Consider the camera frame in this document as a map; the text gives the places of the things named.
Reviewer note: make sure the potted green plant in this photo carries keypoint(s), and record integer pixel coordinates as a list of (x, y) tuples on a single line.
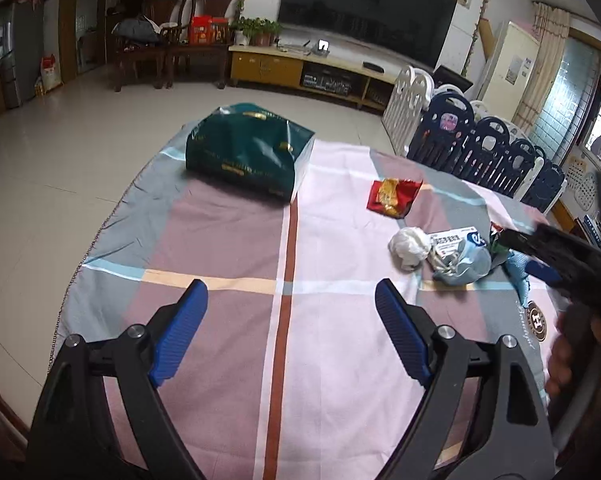
[(258, 32)]

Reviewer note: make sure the yellow TV cabinet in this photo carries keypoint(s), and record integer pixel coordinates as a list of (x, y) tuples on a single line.
[(329, 77)]

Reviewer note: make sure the white tissue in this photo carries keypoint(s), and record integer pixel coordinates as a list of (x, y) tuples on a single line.
[(411, 246)]

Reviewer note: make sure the red snack wrapper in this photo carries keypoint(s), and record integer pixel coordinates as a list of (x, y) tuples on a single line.
[(393, 198)]

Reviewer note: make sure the white air conditioner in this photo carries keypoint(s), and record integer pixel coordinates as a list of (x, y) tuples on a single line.
[(507, 71)]

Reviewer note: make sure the red gift box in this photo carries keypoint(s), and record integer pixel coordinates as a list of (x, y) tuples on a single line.
[(206, 30)]

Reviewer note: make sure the person right hand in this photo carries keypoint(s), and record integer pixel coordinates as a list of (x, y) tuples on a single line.
[(561, 356)]

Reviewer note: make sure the light blue face mask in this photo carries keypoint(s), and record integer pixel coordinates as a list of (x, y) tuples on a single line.
[(464, 265)]

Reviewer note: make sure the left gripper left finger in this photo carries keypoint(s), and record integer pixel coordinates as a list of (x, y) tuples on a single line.
[(173, 328)]

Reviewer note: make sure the large black television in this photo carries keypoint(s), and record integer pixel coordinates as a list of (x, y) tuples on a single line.
[(413, 28)]

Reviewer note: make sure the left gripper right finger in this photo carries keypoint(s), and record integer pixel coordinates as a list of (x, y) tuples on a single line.
[(409, 329)]

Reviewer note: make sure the dark green paper bag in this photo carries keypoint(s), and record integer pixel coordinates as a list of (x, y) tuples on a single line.
[(252, 147)]

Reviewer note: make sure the blue white playpen fence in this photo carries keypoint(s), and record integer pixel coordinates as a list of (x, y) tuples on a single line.
[(439, 128)]

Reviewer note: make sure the striped pink grey tablecloth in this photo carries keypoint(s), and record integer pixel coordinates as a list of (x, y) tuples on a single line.
[(291, 374)]

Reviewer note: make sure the blue white medicine box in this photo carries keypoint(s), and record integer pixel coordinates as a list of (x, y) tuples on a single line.
[(456, 243)]

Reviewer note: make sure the dark wooden armchair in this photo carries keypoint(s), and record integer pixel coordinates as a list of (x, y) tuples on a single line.
[(218, 9)]

